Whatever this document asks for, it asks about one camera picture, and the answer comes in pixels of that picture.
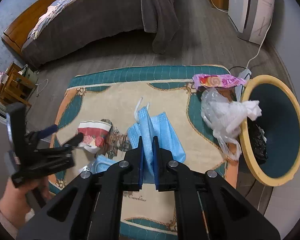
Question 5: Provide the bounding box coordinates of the person's left forearm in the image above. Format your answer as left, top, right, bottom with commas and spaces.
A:
0, 197, 35, 240

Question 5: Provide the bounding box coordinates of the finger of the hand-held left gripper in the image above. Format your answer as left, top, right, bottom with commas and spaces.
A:
24, 125, 59, 143
33, 133, 85, 156

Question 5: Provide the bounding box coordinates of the green white container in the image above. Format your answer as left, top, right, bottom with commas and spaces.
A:
20, 64, 38, 85

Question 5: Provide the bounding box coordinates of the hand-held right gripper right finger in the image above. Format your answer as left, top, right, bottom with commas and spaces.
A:
152, 135, 282, 240

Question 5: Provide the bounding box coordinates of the black cable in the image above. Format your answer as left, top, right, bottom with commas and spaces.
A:
226, 66, 244, 75

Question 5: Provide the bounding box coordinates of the wooden nightstand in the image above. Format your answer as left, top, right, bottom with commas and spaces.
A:
0, 62, 38, 107

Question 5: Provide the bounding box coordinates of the clear plastic bag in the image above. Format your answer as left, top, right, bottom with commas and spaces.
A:
201, 87, 243, 160

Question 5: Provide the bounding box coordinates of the bed with blue quilt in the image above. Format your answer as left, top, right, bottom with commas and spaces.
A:
21, 0, 182, 67

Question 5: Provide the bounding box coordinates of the yellow rimmed teal bin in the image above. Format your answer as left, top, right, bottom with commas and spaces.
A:
239, 75, 300, 187

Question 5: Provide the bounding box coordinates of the white tissue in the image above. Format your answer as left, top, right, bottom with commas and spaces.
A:
239, 100, 262, 121

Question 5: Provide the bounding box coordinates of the person's left hand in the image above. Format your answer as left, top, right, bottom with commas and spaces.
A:
0, 179, 52, 231

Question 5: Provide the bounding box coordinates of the white cord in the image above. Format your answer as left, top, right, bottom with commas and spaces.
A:
36, 79, 49, 98

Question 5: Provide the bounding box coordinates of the pink candy wrapper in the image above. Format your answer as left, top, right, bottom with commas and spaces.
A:
192, 74, 247, 90

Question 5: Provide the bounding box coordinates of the teal orange patterned mat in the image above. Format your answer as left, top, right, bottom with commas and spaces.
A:
49, 64, 242, 240

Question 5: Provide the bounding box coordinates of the black plastic courier bag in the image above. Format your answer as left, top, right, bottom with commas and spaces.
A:
247, 119, 269, 166

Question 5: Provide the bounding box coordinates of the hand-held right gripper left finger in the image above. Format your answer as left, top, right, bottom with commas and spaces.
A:
16, 135, 144, 240

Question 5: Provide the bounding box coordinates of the white power strip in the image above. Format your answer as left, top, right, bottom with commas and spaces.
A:
237, 69, 253, 81

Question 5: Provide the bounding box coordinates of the wooden bed headboard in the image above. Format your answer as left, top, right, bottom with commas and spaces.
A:
1, 0, 73, 58

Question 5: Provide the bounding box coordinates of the white air purifier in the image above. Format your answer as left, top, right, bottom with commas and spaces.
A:
227, 0, 276, 43

